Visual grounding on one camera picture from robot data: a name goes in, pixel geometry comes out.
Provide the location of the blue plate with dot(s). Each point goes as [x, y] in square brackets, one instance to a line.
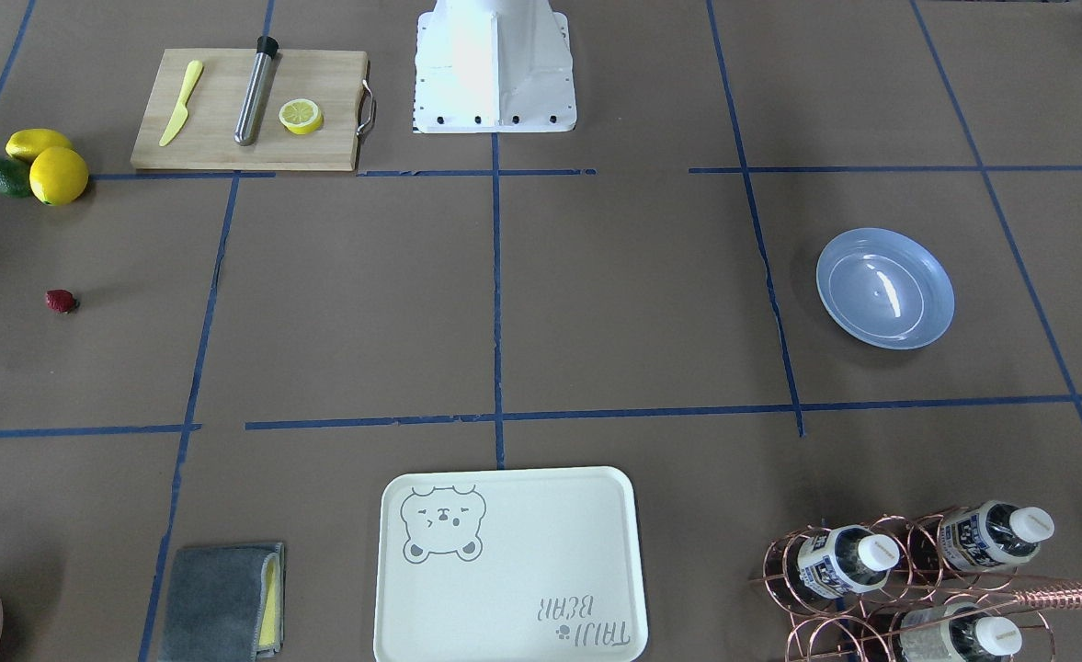
[885, 289]

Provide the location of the red strawberry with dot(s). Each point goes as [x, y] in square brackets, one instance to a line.
[61, 301]

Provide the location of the cream bear tray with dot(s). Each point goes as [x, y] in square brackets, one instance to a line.
[510, 565]

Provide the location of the wooden cutting board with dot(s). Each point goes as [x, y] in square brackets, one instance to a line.
[335, 80]

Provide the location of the half lemon slice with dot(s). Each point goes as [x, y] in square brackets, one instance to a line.
[301, 116]

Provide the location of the tea bottle white cap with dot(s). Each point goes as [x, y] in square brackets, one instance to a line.
[844, 561]

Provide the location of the yellow plastic knife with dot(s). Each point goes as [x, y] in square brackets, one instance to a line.
[180, 112]

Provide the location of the yellow lemon front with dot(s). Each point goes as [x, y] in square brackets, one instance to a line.
[58, 176]

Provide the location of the yellow lemon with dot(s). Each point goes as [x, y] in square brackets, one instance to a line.
[26, 145]
[58, 176]

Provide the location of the yellow lemon rear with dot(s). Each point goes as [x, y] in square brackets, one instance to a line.
[26, 145]

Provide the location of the green lime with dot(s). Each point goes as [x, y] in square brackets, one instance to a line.
[14, 178]

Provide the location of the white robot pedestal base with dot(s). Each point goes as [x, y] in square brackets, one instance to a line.
[493, 67]

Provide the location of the copper wire bottle rack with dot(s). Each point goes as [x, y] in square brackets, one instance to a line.
[863, 627]

